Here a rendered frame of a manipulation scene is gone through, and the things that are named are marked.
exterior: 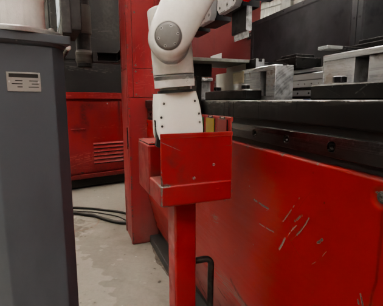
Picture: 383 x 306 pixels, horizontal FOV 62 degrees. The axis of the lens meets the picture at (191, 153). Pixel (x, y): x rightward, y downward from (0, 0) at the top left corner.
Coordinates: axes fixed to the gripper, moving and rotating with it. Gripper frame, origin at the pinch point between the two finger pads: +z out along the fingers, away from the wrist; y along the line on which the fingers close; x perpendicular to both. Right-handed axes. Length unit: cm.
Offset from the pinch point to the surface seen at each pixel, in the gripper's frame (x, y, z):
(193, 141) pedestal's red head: 4.8, -1.3, -5.1
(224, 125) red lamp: 2.3, -9.7, -7.1
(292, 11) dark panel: -74, -90, -49
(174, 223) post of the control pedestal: -2.6, 2.0, 14.7
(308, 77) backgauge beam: -27, -59, -16
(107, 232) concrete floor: -146, 6, 74
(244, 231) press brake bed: -3.1, -16.6, 21.6
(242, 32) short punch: -33, -37, -33
